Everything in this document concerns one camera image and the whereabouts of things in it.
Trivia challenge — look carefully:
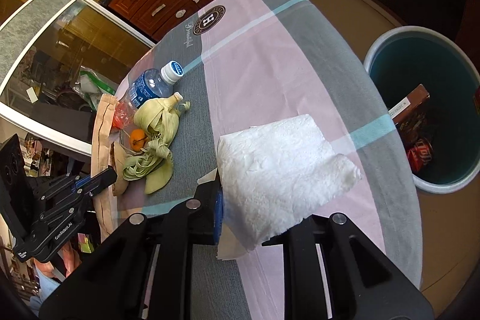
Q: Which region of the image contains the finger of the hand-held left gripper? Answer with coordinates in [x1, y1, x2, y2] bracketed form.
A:
[37, 168, 118, 228]
[28, 173, 91, 201]

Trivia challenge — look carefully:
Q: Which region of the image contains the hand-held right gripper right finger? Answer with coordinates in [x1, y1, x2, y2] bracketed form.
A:
[262, 213, 437, 320]

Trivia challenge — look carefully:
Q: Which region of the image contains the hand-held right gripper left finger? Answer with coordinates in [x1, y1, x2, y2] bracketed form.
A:
[37, 168, 226, 320]

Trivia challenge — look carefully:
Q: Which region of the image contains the brown paper bag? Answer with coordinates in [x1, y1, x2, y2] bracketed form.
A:
[91, 93, 130, 234]

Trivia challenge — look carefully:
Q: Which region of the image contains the small orange tangerine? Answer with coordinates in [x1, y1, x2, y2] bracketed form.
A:
[129, 129, 148, 149]

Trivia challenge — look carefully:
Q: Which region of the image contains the pale green corn husk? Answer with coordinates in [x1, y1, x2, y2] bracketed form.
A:
[133, 92, 192, 141]
[119, 134, 174, 195]

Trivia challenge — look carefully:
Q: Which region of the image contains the small orange snack packet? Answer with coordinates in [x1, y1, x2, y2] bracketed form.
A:
[112, 100, 136, 129]

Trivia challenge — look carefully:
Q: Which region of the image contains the white paper towel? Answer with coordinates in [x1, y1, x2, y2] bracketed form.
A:
[217, 114, 364, 261]

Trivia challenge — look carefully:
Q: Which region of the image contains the clear plastic water bottle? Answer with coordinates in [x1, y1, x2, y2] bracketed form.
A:
[112, 61, 184, 129]

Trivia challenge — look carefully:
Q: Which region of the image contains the red drink can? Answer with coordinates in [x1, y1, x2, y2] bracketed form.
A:
[407, 138, 436, 172]

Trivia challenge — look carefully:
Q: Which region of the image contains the brown snack box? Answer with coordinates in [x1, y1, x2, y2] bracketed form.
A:
[388, 84, 432, 144]

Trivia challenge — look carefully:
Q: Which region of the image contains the teal trash bin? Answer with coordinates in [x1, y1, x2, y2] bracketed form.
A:
[363, 25, 480, 195]

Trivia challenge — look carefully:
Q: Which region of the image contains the person's left hand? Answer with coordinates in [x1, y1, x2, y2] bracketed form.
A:
[35, 243, 81, 281]

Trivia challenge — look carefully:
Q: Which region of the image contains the green white plastic bag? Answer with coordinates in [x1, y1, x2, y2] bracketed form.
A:
[79, 67, 117, 96]

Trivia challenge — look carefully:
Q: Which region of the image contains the glass sliding door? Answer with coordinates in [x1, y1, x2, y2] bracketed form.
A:
[0, 0, 156, 159]

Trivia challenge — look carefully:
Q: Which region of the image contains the plaid pink grey tablecloth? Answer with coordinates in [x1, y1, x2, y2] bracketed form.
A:
[92, 0, 422, 320]

